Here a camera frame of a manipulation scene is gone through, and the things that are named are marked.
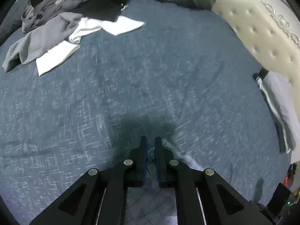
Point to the cream tufted headboard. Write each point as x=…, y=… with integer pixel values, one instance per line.
x=257, y=28

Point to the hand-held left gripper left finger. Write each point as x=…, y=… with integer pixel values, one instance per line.
x=144, y=161

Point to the white garment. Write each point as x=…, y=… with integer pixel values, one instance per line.
x=58, y=56

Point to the dark grey garment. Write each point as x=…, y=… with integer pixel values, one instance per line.
x=46, y=7

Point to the light grey garment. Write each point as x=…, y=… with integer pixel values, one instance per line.
x=39, y=39

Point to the blue plaid shorts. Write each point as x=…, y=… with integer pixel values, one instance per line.
x=187, y=160

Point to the stack of folded clothes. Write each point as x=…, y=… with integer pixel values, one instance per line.
x=279, y=98

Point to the black garment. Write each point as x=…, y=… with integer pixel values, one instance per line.
x=100, y=2

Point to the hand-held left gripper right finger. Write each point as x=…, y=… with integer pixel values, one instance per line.
x=156, y=161

